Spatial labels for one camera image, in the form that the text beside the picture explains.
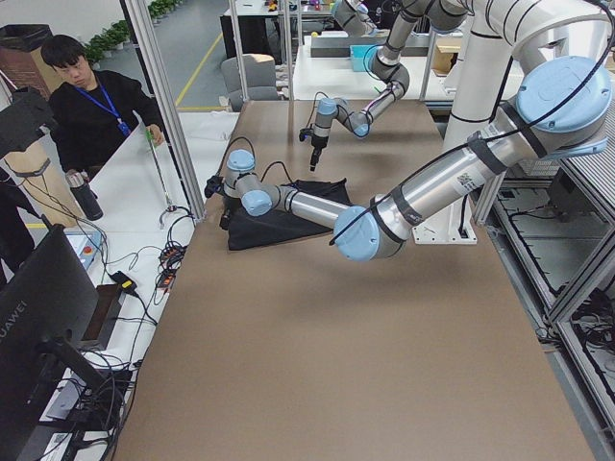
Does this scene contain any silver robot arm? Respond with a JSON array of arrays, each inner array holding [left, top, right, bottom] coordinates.
[[295, 1, 467, 170], [205, 1, 614, 261]]

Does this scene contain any person in black sweater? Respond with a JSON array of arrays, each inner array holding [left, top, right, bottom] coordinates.
[[40, 35, 164, 179]]

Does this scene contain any metal reacher grabber tool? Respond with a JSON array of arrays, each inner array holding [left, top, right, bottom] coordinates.
[[145, 129, 192, 230]]

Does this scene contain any blue teach pendant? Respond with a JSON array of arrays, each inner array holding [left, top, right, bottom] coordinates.
[[64, 230, 102, 270]]

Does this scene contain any black computer monitor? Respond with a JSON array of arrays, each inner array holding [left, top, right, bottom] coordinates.
[[1, 225, 111, 460]]

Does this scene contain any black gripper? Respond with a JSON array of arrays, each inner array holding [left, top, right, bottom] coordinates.
[[299, 123, 329, 172], [204, 175, 240, 231]]

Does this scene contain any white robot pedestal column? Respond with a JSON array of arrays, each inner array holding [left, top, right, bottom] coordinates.
[[413, 1, 524, 245]]

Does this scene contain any black t-shirt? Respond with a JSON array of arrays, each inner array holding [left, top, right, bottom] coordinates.
[[227, 178, 353, 251]]

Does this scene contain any black water bottle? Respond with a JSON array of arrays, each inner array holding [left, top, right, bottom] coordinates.
[[65, 171, 104, 221]]

